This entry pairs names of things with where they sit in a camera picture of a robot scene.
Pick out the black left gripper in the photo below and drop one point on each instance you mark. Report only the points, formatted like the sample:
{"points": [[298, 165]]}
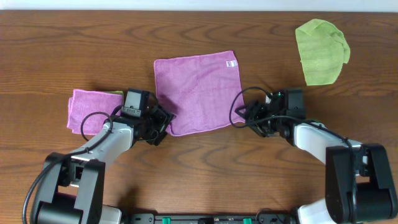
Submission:
{"points": [[161, 121]]}

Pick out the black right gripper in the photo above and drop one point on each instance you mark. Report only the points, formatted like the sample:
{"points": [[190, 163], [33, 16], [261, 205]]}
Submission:
{"points": [[255, 111]]}

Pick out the purple microfiber cloth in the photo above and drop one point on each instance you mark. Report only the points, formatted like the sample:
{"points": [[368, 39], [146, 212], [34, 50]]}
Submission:
{"points": [[199, 90]]}

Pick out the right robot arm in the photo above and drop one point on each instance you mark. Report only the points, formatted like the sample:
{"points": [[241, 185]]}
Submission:
{"points": [[359, 186]]}

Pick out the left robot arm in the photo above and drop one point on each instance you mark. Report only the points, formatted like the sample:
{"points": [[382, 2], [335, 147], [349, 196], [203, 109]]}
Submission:
{"points": [[70, 187]]}

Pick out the folded green cloth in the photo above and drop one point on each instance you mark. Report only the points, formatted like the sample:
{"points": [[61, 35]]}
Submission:
{"points": [[116, 92]]}

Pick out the folded purple cloth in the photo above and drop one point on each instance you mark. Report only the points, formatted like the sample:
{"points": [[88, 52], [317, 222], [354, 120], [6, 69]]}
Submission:
{"points": [[84, 102]]}

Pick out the light green crumpled cloth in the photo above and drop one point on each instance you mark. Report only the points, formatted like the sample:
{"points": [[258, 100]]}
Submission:
{"points": [[323, 51]]}

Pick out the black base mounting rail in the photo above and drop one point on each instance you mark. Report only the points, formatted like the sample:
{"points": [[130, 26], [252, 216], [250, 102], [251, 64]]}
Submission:
{"points": [[262, 218]]}

